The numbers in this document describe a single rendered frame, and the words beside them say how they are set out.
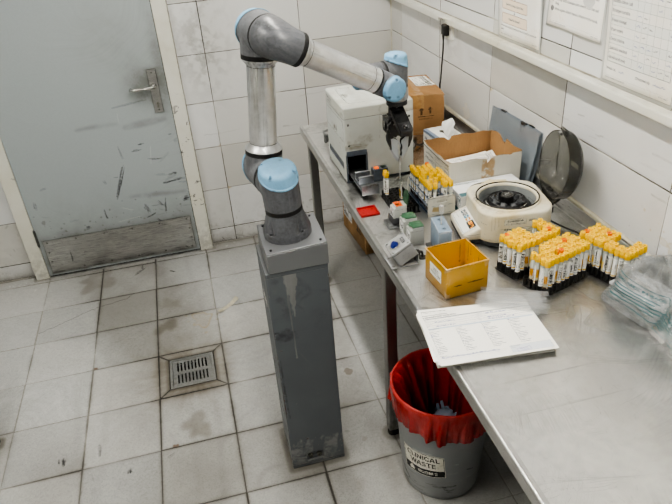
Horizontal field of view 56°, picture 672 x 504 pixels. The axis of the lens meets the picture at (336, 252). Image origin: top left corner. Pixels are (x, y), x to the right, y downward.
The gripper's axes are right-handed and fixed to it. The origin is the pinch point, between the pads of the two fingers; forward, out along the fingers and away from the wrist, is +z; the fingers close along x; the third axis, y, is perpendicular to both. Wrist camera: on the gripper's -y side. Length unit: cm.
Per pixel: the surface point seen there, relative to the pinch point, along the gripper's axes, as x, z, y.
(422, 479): 13, 96, -55
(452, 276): 6, 10, -60
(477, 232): -12.8, 13.4, -35.4
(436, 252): 5.7, 10.2, -46.8
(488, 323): 3, 16, -75
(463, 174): -22.0, 8.1, -4.5
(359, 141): 7.1, 1.6, 24.7
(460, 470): 1, 90, -60
